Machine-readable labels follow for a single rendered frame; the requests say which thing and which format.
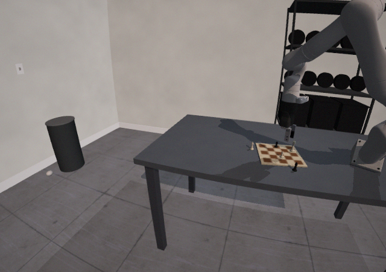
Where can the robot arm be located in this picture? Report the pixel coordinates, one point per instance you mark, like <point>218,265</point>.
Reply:
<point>359,21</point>

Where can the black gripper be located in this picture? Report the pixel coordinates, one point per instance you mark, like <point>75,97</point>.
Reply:
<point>289,105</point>

